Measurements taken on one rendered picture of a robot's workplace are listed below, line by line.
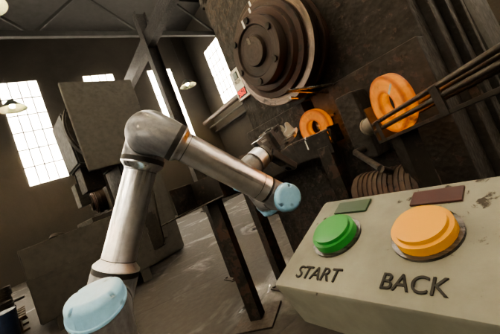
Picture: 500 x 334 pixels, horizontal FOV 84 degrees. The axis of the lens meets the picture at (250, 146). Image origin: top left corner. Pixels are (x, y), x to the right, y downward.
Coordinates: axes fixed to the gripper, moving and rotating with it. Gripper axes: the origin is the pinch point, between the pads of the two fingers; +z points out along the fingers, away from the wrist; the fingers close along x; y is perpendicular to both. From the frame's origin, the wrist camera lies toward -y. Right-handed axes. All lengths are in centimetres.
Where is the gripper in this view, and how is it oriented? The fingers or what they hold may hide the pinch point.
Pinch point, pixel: (295, 131)
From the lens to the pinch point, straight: 108.3
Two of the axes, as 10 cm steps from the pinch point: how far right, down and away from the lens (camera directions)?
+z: 6.0, -5.3, 6.0
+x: -5.5, 2.7, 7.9
